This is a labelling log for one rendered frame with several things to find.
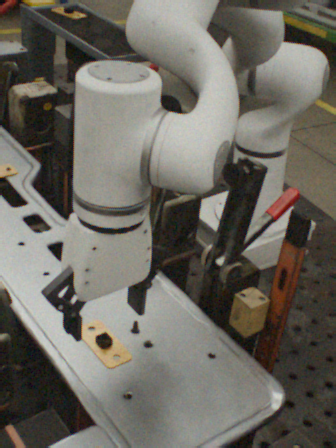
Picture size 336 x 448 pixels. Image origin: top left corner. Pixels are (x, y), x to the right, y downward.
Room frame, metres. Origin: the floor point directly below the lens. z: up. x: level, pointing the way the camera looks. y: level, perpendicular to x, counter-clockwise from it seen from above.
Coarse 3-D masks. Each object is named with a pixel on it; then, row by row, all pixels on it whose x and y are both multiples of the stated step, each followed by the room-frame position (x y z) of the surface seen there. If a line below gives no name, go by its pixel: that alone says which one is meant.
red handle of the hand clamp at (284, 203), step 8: (288, 192) 0.78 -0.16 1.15; (296, 192) 0.78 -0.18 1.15; (280, 200) 0.77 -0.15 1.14; (288, 200) 0.77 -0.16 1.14; (296, 200) 0.78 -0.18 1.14; (272, 208) 0.76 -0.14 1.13; (280, 208) 0.76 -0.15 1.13; (288, 208) 0.77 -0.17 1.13; (264, 216) 0.76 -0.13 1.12; (272, 216) 0.75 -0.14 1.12; (280, 216) 0.76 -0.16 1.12; (256, 224) 0.75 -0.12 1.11; (264, 224) 0.75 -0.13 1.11; (248, 232) 0.74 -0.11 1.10; (256, 232) 0.74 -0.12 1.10; (248, 240) 0.73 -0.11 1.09; (224, 256) 0.71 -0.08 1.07; (216, 264) 0.71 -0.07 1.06
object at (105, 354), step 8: (96, 320) 0.63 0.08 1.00; (88, 328) 0.61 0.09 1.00; (96, 328) 0.61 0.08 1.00; (104, 328) 0.62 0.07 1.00; (88, 336) 0.60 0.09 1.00; (96, 336) 0.59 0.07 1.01; (104, 336) 0.59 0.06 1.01; (112, 336) 0.60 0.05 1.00; (88, 344) 0.58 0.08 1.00; (96, 344) 0.58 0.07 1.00; (104, 344) 0.58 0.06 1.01; (112, 344) 0.59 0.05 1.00; (120, 344) 0.59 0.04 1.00; (96, 352) 0.57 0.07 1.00; (104, 352) 0.57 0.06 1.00; (112, 352) 0.57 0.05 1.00; (120, 352) 0.57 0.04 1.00; (128, 352) 0.58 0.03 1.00; (104, 360) 0.56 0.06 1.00; (112, 360) 0.56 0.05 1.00; (120, 360) 0.56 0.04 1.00; (128, 360) 0.56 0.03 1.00; (112, 368) 0.55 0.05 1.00
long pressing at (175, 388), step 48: (0, 144) 1.10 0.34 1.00; (0, 240) 0.78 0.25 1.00; (48, 240) 0.80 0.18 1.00; (48, 336) 0.59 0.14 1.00; (144, 336) 0.61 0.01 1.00; (192, 336) 0.62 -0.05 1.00; (96, 384) 0.52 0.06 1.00; (144, 384) 0.53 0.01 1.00; (192, 384) 0.54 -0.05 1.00; (240, 384) 0.55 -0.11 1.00; (144, 432) 0.46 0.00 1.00; (192, 432) 0.47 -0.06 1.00; (240, 432) 0.48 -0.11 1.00
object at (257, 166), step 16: (240, 160) 0.73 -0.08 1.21; (256, 160) 0.73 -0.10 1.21; (224, 176) 0.70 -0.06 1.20; (240, 176) 0.69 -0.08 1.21; (256, 176) 0.71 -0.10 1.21; (240, 192) 0.72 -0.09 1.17; (256, 192) 0.71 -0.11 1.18; (224, 208) 0.72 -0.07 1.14; (240, 208) 0.71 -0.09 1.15; (224, 224) 0.72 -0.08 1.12; (240, 224) 0.70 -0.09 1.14; (224, 240) 0.72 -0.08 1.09; (240, 240) 0.70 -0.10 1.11
